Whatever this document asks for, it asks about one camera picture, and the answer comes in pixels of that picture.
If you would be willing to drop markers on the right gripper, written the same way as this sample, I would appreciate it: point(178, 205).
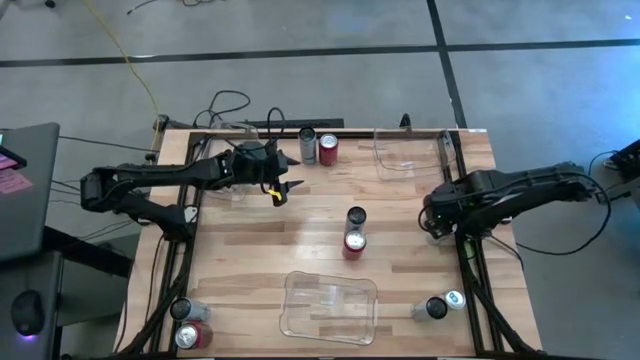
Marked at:
point(440, 212)

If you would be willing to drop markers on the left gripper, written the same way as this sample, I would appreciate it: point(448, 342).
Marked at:
point(255, 172)

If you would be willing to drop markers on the red cola can black script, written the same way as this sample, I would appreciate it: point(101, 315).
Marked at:
point(354, 242)
point(328, 152)

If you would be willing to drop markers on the clear plastic bin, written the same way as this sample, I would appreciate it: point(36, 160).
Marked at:
point(225, 136)
point(405, 155)
point(330, 310)

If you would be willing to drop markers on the white Celsius can black lid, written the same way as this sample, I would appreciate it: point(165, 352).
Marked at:
point(182, 309)
point(308, 150)
point(356, 216)
point(436, 308)

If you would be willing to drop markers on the blue slim can silver lid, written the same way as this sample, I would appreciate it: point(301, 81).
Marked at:
point(454, 299)

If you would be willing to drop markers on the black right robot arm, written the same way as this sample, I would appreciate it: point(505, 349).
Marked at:
point(525, 182)

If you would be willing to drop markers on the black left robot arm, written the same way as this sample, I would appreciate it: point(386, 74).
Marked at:
point(165, 172)

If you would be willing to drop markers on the red soda can silver lid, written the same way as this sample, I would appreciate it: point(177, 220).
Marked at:
point(187, 336)

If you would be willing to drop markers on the yellow tape tag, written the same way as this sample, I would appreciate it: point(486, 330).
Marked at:
point(273, 192)

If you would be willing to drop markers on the black clamp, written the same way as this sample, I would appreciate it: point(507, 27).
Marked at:
point(405, 121)

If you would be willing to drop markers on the black computer case blue light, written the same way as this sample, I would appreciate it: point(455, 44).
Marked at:
point(627, 160)

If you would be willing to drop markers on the grey desk top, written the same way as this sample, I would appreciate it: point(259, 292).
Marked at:
point(30, 210)

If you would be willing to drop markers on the black tablet lit screen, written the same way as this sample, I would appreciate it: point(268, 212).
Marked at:
point(12, 157)

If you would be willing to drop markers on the black desk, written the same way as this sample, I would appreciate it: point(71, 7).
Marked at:
point(20, 280)

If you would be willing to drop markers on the black computer mouse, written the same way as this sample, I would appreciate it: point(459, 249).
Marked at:
point(27, 312)

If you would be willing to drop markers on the black aluminium table frame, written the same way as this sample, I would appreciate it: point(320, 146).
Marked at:
point(360, 134)

